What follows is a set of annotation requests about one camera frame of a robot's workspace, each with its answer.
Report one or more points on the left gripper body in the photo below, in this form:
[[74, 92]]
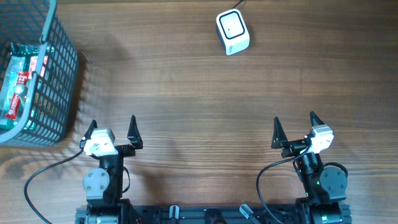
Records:
[[125, 148]]

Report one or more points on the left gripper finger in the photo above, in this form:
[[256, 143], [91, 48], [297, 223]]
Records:
[[88, 134], [133, 134]]

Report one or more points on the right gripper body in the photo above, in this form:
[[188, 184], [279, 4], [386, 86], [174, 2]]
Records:
[[294, 147]]

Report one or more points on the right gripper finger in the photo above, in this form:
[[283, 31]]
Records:
[[315, 120], [279, 139]]

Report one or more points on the red Nescafe coffee stick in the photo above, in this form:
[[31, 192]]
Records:
[[16, 100]]

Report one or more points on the green white plastic package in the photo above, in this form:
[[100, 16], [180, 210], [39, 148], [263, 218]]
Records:
[[23, 59]]

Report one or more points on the yellow dish soap bottle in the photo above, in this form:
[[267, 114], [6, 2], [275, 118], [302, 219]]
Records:
[[20, 90]]

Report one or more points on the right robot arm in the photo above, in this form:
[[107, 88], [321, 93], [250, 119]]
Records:
[[324, 183]]

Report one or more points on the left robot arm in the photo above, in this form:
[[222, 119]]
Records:
[[104, 185]]

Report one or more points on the white barcode scanner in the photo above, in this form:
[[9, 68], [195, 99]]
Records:
[[232, 31]]

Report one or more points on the dark grey plastic basket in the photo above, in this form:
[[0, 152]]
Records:
[[49, 96]]

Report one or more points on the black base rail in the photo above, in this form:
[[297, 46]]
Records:
[[286, 213]]

